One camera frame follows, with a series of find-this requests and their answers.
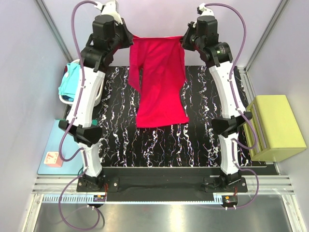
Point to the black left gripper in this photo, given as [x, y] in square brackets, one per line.
[128, 35]

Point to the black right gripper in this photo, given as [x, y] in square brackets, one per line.
[191, 28]

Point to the pink t shirt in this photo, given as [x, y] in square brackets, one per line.
[157, 72]

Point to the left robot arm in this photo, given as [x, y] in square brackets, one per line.
[109, 35]

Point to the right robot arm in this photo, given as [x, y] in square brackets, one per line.
[202, 36]

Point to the turquoise t shirt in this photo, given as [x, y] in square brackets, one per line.
[70, 80]

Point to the blue t shirt in basket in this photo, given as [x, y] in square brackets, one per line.
[67, 98]

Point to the green cutting mat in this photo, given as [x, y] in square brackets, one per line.
[94, 121]

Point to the yellow green drawer box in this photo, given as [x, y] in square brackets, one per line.
[278, 134]

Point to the light blue clipboard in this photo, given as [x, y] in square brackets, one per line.
[68, 149]

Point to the pink numbered block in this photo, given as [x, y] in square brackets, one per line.
[52, 159]

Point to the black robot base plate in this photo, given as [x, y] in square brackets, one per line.
[163, 184]

